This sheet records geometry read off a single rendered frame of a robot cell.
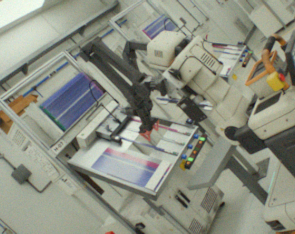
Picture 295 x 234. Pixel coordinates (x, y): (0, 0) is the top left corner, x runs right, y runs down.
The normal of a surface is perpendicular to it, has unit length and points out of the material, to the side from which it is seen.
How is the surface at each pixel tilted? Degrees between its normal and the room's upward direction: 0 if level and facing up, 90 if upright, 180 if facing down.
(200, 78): 90
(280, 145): 90
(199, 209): 90
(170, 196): 90
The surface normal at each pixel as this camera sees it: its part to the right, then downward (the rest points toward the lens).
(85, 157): -0.11, -0.77
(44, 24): 0.53, -0.40
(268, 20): -0.48, 0.59
